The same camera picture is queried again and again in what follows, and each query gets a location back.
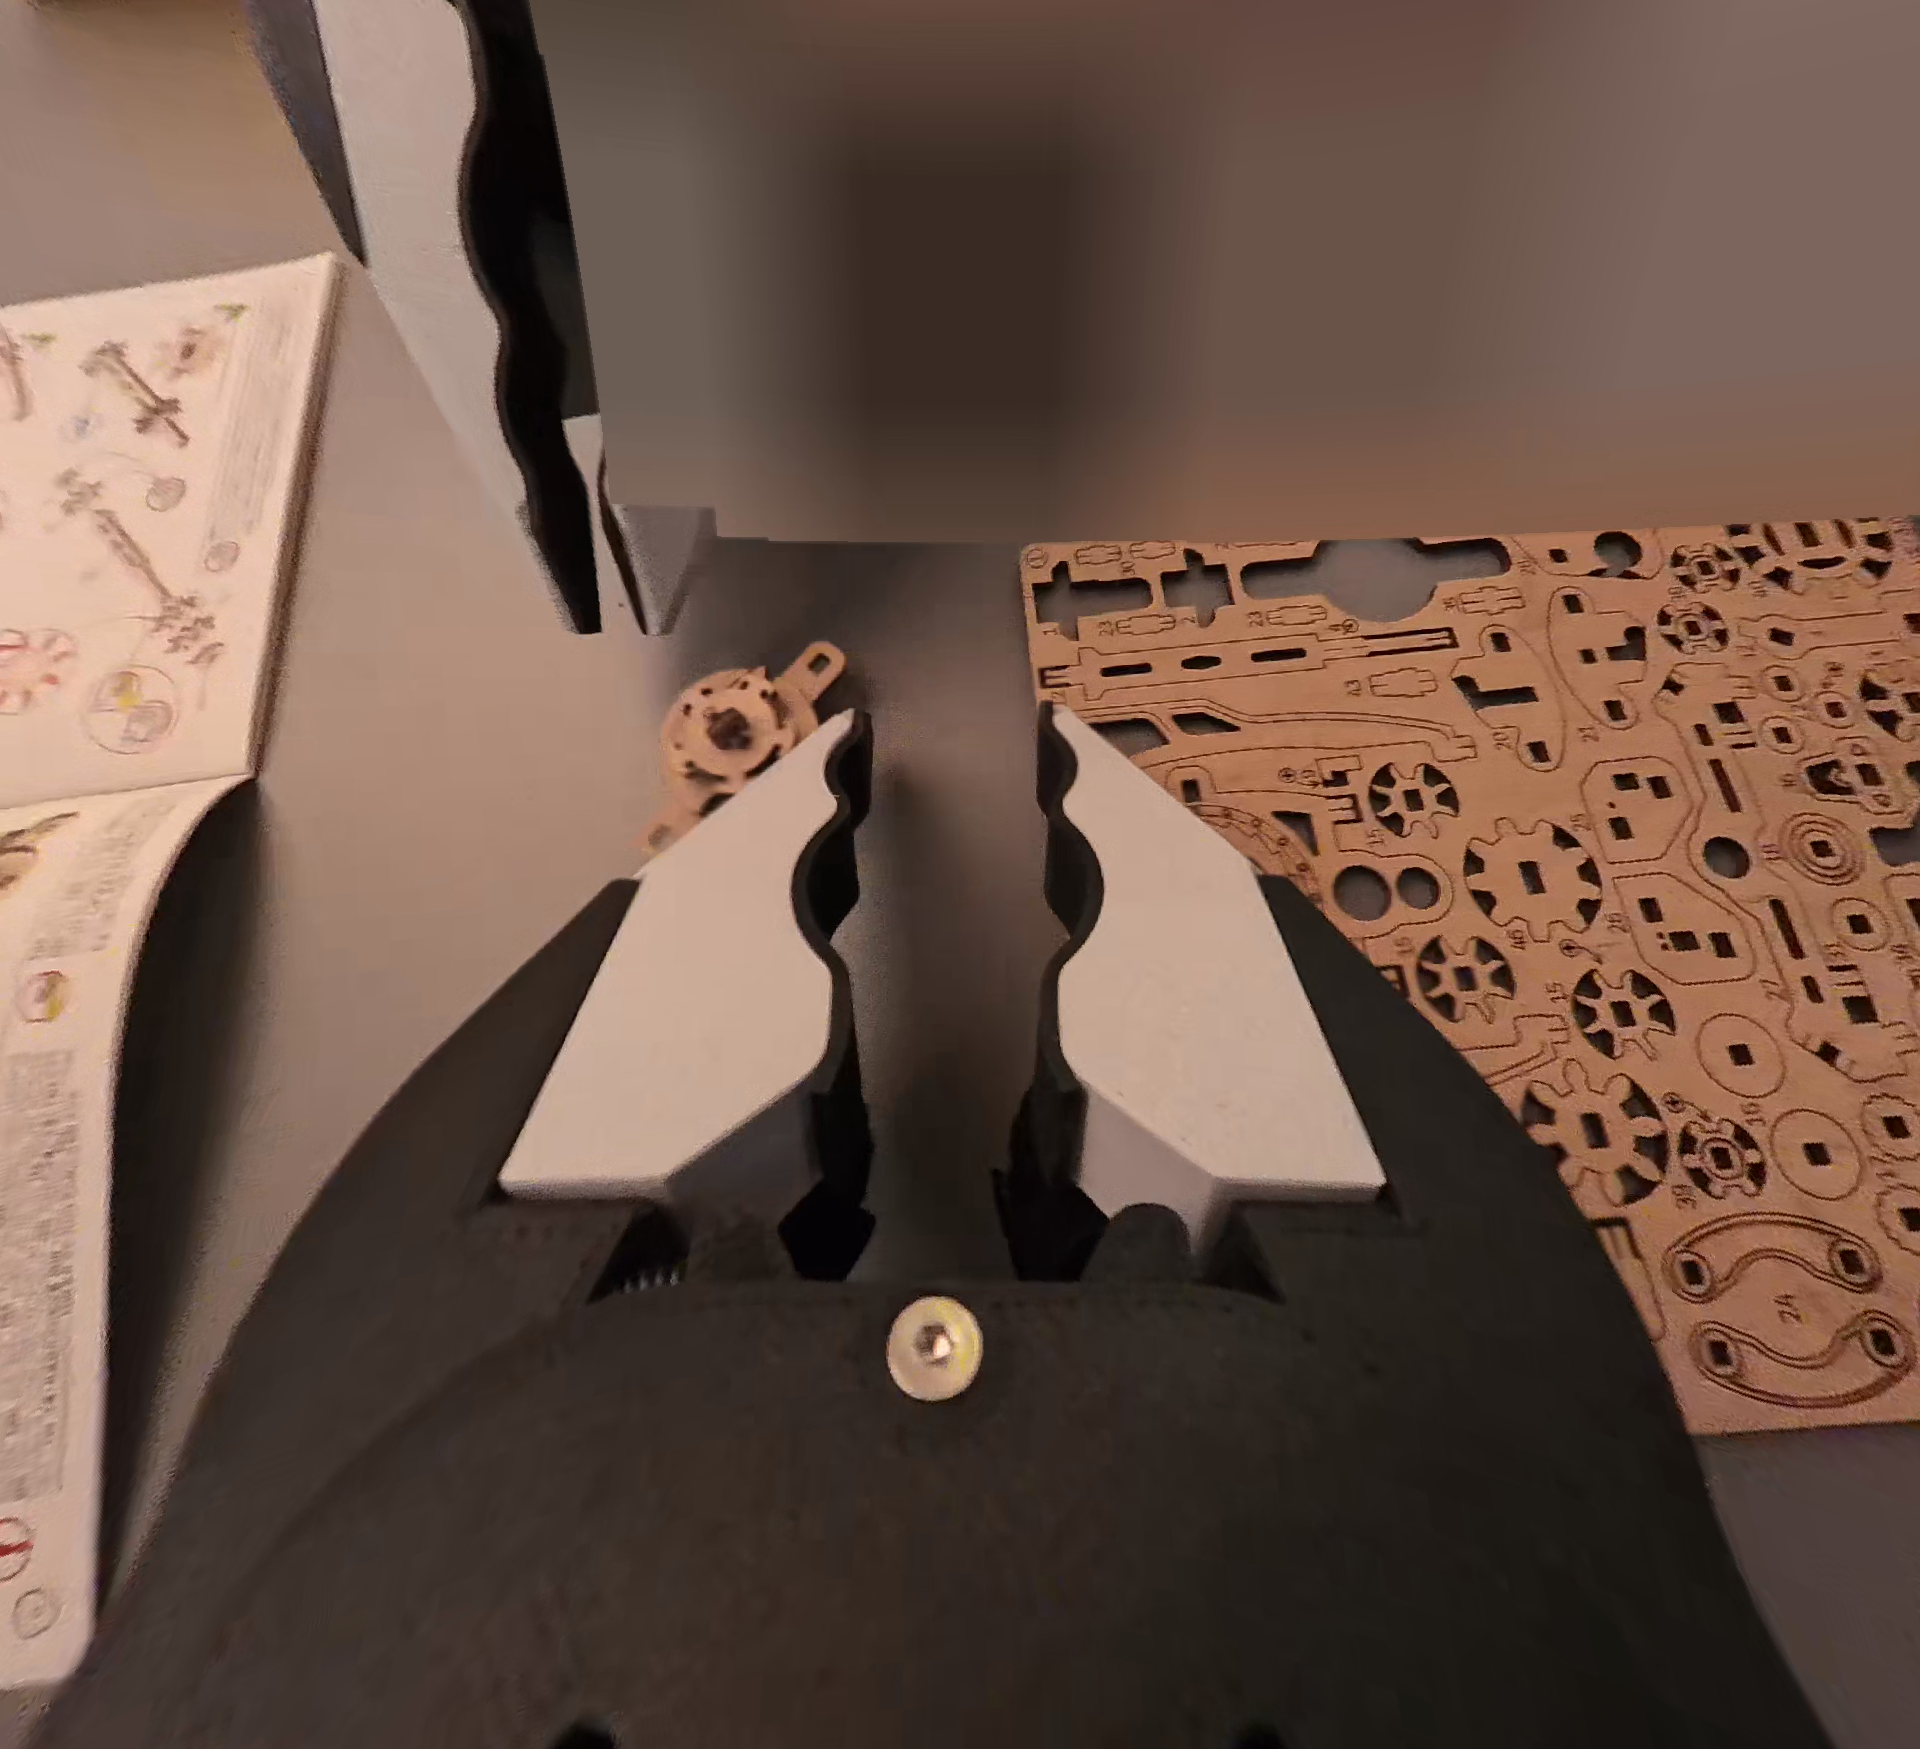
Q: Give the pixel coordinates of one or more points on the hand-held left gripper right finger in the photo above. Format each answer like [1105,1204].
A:
[1184,1016]

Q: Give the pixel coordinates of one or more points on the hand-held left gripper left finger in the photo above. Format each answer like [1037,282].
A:
[705,999]

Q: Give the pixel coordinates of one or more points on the open instruction booklet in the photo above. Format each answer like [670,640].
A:
[104,729]

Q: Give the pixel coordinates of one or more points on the laser-cut wooden parts sheet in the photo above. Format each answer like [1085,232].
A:
[1575,956]

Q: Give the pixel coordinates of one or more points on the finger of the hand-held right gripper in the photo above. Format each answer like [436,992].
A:
[405,219]
[675,564]

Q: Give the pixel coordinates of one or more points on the round wooden gear assembly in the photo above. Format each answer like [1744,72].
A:
[734,736]

